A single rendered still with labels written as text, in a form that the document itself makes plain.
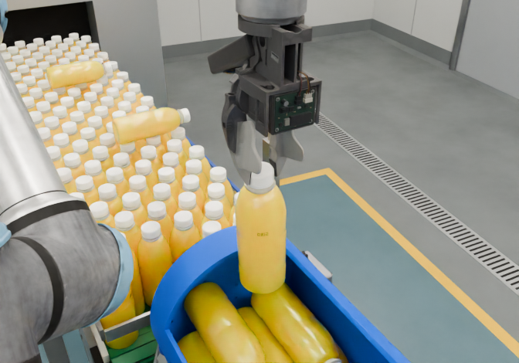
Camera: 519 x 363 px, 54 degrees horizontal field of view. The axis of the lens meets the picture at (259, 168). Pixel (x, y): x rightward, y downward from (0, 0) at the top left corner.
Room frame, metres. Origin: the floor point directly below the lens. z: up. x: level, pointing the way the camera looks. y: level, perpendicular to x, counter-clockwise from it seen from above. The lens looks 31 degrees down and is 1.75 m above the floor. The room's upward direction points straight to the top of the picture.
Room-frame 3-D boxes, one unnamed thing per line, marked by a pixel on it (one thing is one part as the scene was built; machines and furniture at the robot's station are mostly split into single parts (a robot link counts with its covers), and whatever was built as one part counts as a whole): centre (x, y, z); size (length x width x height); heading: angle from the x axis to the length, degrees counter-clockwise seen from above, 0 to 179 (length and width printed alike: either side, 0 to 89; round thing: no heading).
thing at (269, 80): (0.54, -0.02, 1.54); 0.09 x 0.08 x 0.12; 30
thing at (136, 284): (0.79, 0.29, 0.99); 0.07 x 0.07 x 0.19
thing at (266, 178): (0.56, 0.00, 1.39); 0.04 x 0.04 x 0.02
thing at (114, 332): (0.76, 0.12, 0.96); 0.40 x 0.01 x 0.03; 121
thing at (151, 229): (0.82, 0.22, 1.09); 0.04 x 0.04 x 0.02
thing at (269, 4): (0.54, -0.02, 1.62); 0.08 x 0.08 x 0.05
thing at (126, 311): (0.71, 0.29, 0.99); 0.07 x 0.07 x 0.19
